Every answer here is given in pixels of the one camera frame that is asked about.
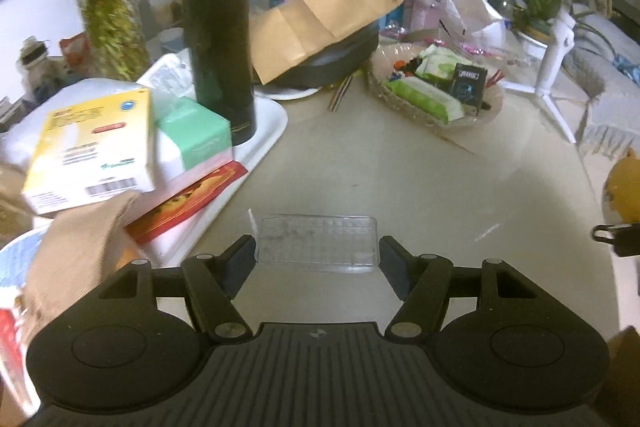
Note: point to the white plastic bag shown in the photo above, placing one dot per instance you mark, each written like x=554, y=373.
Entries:
x=472, y=7

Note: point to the yellow and white carton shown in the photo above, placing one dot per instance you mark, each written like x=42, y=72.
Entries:
x=95, y=147

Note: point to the white toothpaste tube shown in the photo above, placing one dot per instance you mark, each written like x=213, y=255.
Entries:
x=17, y=262

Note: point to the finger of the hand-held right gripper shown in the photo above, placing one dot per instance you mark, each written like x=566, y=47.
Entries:
x=629, y=244

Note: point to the black thermos bottle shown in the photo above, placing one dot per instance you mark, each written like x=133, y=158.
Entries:
x=220, y=32

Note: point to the green tissue box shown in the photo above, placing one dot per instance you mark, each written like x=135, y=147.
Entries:
x=195, y=134

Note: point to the striped chopsticks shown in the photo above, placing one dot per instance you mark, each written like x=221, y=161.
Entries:
x=340, y=93

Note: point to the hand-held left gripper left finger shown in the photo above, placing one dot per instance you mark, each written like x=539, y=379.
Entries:
x=241, y=264

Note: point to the potted green plant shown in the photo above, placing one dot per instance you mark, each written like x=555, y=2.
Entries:
x=537, y=17

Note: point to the pink bottle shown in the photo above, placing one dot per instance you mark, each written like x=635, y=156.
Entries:
x=425, y=9

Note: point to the brown cloth pouch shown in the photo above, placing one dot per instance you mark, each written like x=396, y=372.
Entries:
x=70, y=257

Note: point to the white plate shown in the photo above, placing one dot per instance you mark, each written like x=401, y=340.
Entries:
x=290, y=93

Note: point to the glass snack dish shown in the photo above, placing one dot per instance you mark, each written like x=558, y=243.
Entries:
x=400, y=107

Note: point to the red packet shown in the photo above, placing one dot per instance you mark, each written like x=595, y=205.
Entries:
x=190, y=202

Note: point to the small glass jar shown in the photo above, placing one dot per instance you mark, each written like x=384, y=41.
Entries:
x=35, y=62

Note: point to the white gimbal tripod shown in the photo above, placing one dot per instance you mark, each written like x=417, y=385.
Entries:
x=552, y=57

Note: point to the white plastic tray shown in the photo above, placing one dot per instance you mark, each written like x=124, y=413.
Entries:
x=260, y=127

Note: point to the green wipes pack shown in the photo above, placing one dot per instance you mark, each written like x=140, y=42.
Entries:
x=425, y=99

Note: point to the black snack packet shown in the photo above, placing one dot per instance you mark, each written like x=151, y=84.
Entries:
x=467, y=87

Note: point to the grey fringed blanket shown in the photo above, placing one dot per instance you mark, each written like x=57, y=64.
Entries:
x=607, y=77

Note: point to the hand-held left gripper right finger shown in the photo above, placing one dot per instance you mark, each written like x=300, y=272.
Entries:
x=395, y=268

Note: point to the brown paper envelope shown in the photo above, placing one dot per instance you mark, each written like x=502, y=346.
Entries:
x=320, y=17

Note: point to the orange bear earphone case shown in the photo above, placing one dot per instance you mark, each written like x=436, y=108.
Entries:
x=625, y=187

